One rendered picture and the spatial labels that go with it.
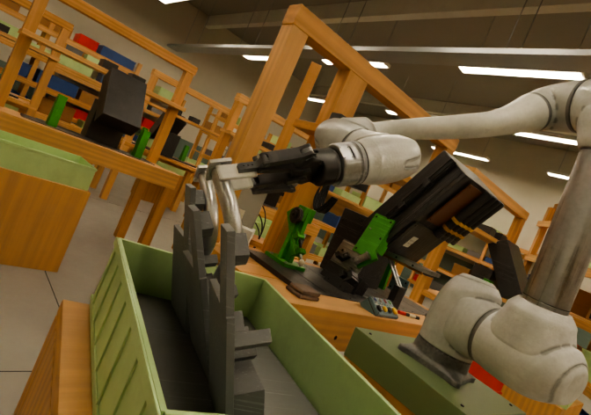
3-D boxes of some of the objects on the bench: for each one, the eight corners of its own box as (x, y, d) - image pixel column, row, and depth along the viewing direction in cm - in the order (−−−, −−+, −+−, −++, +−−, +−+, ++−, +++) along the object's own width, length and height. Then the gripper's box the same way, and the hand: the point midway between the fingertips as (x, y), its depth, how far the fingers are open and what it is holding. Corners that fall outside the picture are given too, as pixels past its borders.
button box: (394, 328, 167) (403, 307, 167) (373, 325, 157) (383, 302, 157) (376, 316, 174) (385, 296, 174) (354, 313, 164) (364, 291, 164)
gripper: (312, 173, 91) (205, 186, 81) (339, 125, 78) (216, 134, 68) (324, 201, 87) (215, 220, 77) (354, 156, 75) (228, 170, 65)
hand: (234, 177), depth 74 cm, fingers closed on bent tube, 3 cm apart
